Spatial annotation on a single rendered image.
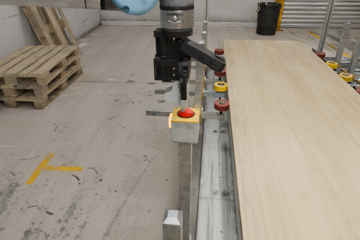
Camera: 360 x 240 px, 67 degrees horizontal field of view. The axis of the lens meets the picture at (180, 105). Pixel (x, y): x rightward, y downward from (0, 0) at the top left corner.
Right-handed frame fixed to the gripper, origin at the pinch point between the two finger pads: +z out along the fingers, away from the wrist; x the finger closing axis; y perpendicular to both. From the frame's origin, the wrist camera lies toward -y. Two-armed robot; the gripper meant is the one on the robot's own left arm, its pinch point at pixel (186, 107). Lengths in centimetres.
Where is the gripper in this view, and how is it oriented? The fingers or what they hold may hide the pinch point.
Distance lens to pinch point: 70.9
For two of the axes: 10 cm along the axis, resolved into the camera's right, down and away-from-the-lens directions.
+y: -9.9, -0.5, 1.0
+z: 0.1, 8.9, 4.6
